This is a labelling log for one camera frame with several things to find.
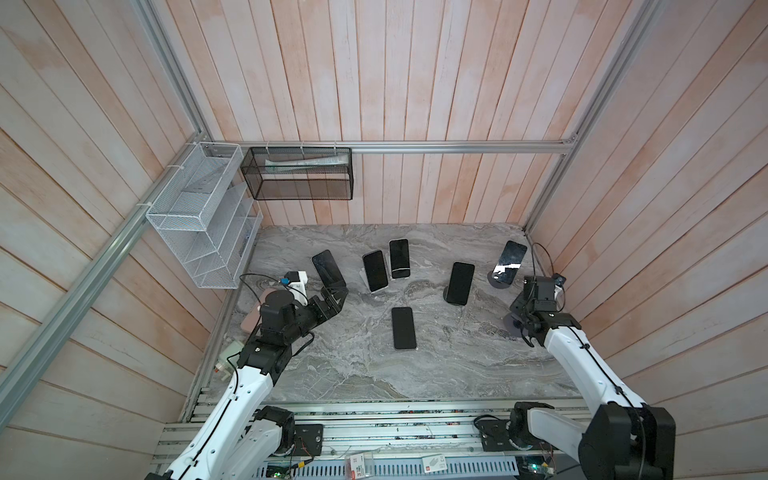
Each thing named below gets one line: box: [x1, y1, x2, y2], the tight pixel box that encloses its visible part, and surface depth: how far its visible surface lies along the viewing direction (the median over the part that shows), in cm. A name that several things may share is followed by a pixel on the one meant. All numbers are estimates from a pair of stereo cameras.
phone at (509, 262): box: [492, 240, 528, 285], surface depth 100 cm
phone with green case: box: [447, 262, 475, 306], surface depth 95 cm
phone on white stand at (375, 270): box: [362, 250, 388, 292], surface depth 99 cm
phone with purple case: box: [392, 307, 417, 349], surface depth 95 cm
